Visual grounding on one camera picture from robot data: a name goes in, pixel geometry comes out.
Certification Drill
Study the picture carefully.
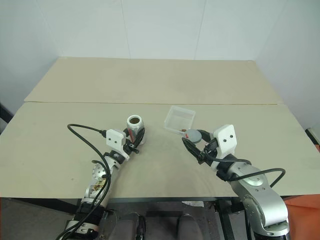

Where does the clear jar with red label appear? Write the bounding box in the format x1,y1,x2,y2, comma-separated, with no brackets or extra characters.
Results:
126,115,147,145

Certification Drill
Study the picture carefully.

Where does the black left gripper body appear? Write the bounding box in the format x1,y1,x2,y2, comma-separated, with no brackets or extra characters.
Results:
123,139,140,155

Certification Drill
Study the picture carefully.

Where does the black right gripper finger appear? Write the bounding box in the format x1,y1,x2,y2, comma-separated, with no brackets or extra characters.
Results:
197,129,217,144
181,138,204,160

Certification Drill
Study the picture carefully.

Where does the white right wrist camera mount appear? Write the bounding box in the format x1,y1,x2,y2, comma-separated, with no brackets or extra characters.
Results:
209,124,237,171

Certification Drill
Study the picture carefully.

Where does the black metal table frame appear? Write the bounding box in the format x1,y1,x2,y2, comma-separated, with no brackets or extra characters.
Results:
56,197,253,240

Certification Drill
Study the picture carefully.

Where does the orange mat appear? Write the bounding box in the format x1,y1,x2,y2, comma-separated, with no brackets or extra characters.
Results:
283,193,320,240

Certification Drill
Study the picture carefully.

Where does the dark rounded shape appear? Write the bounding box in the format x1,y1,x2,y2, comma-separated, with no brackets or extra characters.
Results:
176,213,202,240

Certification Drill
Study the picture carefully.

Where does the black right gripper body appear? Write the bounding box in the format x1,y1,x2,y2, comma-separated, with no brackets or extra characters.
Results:
198,138,220,166

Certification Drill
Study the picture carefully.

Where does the grey and red box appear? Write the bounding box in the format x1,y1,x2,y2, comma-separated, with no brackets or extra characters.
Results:
305,127,320,151

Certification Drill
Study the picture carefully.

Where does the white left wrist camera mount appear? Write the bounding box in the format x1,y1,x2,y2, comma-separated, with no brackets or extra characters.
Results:
105,128,131,162

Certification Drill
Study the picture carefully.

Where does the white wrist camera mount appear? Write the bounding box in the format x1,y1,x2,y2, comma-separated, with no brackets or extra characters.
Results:
209,124,237,171
105,128,131,162

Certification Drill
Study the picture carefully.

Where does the grey round jar lid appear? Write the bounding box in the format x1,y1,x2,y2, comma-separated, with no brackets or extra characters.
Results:
185,128,203,144

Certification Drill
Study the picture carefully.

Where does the clear square plastic tray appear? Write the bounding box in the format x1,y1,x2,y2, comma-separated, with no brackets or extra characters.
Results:
163,105,196,136

